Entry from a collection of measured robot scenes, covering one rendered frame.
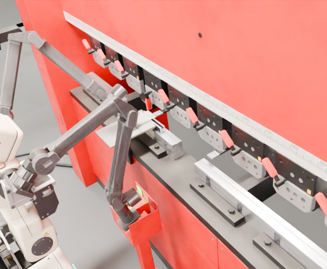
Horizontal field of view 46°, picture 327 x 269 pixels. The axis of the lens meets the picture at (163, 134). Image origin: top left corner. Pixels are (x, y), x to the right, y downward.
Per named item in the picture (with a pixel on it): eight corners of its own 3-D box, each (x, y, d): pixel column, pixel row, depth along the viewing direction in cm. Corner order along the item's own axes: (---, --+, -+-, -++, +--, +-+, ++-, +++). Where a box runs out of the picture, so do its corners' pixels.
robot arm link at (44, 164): (115, 85, 155) (124, 90, 147) (131, 109, 162) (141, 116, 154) (24, 156, 147) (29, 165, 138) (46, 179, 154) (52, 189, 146)
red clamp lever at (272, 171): (262, 159, 119) (279, 187, 117) (271, 153, 120) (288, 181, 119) (259, 161, 120) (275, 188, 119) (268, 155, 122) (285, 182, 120)
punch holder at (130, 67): (126, 84, 199) (121, 55, 189) (140, 79, 202) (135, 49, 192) (141, 95, 188) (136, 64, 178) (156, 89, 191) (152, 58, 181)
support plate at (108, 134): (95, 132, 200) (94, 131, 199) (138, 113, 210) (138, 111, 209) (110, 148, 187) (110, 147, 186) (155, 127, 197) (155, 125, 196)
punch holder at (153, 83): (147, 99, 184) (141, 68, 175) (161, 92, 188) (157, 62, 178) (164, 111, 174) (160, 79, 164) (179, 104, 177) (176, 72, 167)
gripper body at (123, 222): (141, 217, 175) (135, 208, 170) (124, 231, 172) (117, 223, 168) (135, 209, 179) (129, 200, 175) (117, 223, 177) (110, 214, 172)
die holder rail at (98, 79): (87, 86, 266) (84, 74, 261) (95, 83, 269) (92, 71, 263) (122, 116, 231) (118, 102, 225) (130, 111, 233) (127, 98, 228)
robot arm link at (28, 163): (20, 166, 145) (22, 172, 141) (34, 144, 145) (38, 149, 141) (41, 176, 150) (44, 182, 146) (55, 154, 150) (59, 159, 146)
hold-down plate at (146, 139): (129, 133, 215) (128, 128, 214) (137, 129, 217) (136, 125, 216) (158, 159, 194) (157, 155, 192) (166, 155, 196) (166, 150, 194)
